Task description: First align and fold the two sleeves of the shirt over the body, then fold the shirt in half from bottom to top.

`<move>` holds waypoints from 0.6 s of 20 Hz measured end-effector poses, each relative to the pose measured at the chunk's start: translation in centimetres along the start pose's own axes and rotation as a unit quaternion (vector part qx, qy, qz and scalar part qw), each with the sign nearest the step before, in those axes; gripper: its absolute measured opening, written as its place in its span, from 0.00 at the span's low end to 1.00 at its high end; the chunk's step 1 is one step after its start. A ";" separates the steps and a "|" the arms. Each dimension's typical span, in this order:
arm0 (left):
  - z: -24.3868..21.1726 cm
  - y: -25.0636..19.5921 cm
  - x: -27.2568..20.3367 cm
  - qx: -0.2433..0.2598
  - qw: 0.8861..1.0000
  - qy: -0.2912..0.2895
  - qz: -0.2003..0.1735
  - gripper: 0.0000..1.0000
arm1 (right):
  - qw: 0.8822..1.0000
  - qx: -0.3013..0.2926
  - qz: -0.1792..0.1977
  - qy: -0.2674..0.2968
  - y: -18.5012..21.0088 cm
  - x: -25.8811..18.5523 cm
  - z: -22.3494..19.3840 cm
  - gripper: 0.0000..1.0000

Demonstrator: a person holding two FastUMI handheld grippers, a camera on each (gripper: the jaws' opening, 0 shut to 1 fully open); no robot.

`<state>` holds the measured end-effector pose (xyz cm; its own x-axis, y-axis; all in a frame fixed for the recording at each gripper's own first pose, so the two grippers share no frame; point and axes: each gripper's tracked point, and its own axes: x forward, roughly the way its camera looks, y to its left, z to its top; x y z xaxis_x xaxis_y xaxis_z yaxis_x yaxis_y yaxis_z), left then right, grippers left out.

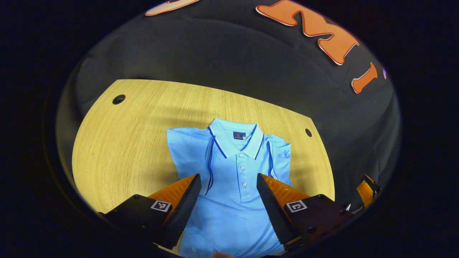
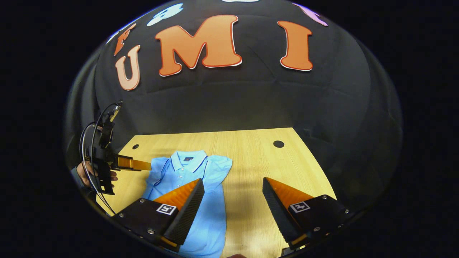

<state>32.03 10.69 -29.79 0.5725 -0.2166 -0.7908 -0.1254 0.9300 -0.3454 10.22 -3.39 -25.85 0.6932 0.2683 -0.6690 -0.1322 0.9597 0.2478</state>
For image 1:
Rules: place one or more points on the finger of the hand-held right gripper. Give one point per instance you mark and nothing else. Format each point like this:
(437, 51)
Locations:
(365, 191)

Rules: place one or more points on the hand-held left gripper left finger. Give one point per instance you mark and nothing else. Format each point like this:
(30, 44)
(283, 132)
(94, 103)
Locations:
(183, 211)

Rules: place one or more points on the light blue T-shirt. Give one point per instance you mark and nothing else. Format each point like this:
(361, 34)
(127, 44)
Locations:
(229, 208)

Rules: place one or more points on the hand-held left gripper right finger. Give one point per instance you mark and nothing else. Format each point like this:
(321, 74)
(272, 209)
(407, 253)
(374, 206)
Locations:
(272, 211)

